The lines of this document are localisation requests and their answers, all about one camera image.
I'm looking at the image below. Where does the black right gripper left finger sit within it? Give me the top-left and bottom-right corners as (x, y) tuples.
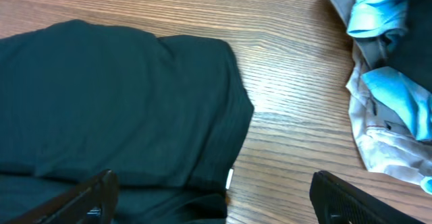
(7, 169), (119, 224)

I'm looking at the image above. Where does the light blue garment in pile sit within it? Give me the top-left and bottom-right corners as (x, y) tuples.
(362, 0), (431, 192)

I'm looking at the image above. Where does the black folded garment on pile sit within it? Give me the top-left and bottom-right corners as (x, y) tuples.
(387, 0), (431, 91)

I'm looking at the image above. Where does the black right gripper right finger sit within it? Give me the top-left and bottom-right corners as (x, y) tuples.
(309, 171), (422, 224)

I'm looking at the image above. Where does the beige garment in pile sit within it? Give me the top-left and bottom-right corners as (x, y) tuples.
(346, 50), (431, 185)

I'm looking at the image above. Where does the dark teal t-shirt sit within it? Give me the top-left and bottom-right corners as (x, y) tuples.
(1, 20), (254, 223)

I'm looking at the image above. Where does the grey garment in pile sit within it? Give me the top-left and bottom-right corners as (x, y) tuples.
(322, 0), (416, 137)

